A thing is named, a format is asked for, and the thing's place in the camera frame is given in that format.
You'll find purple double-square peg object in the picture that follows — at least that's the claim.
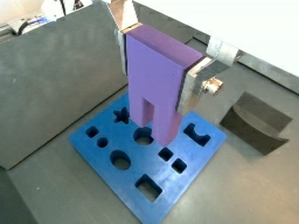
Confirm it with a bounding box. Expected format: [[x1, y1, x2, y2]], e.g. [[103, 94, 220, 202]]
[[126, 24, 202, 146]]

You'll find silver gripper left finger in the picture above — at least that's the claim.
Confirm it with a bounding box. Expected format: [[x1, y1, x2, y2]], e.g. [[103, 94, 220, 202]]
[[107, 0, 140, 74]]

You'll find black cable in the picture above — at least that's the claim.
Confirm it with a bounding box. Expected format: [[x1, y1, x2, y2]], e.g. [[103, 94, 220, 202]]
[[15, 19, 34, 36]]

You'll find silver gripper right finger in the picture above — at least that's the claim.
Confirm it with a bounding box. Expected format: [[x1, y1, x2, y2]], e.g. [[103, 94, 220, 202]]
[[176, 37, 242, 115]]

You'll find blue shape-sorting board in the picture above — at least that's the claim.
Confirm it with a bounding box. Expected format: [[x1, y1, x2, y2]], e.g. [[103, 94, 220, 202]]
[[70, 95, 227, 224]]

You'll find dark grey curved block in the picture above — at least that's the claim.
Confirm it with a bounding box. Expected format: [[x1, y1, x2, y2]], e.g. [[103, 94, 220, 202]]
[[219, 92, 292, 155]]

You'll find grey vertical panel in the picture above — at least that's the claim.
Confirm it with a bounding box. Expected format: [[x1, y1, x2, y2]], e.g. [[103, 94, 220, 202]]
[[0, 3, 127, 169]]

